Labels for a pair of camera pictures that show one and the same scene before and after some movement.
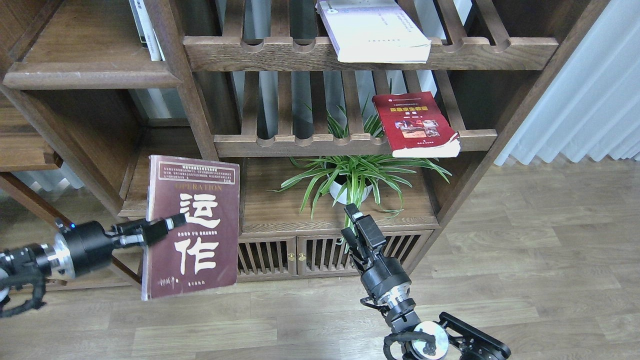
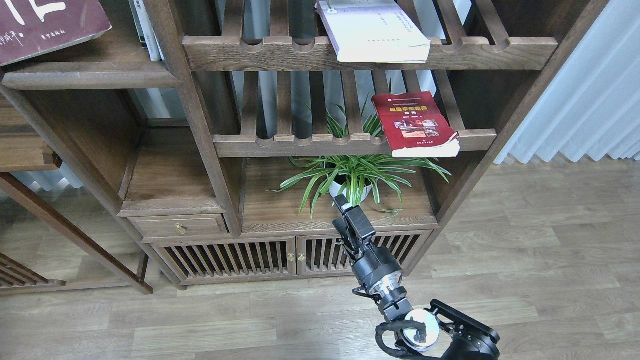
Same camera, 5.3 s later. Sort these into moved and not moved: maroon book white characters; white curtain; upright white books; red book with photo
Moved: maroon book white characters
Not moved: upright white books; red book with photo; white curtain
